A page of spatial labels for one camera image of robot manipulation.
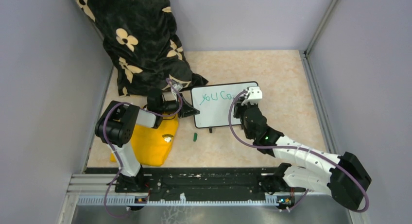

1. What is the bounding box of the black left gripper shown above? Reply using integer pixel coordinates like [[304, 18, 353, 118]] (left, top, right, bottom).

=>
[[159, 93, 200, 118]]

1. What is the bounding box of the white whiteboard black frame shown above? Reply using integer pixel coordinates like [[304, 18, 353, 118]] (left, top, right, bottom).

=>
[[190, 81, 258, 129]]

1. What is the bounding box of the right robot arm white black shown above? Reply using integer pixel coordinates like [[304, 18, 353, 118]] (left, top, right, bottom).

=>
[[228, 94, 372, 213]]

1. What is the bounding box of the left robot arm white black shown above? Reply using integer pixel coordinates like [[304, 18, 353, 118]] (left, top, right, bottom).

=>
[[95, 88, 200, 193]]

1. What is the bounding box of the yellow folded cloth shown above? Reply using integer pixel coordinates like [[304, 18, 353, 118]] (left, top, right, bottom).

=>
[[130, 115, 178, 167]]

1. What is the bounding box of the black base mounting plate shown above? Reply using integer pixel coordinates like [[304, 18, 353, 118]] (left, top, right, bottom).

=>
[[114, 167, 305, 202]]

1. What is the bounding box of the black floral blanket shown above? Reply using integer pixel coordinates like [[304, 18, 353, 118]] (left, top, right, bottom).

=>
[[74, 0, 208, 96]]

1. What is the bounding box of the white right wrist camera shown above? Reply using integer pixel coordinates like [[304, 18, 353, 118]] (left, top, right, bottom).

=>
[[242, 86, 263, 105]]

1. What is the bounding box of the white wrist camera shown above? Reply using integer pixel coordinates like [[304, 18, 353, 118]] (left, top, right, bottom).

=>
[[171, 80, 183, 100], [242, 86, 263, 105]]

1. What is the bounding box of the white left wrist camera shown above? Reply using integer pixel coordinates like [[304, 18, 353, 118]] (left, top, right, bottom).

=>
[[171, 80, 183, 100]]

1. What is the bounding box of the aluminium frame rail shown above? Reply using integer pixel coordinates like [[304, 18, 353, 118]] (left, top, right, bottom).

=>
[[301, 0, 358, 194]]

